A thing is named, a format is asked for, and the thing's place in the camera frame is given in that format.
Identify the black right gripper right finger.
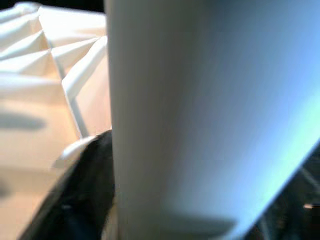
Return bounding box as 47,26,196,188
233,142,320,240

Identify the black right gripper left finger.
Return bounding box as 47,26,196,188
18,129,116,240

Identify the white plastic table leg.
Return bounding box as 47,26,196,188
103,0,320,240

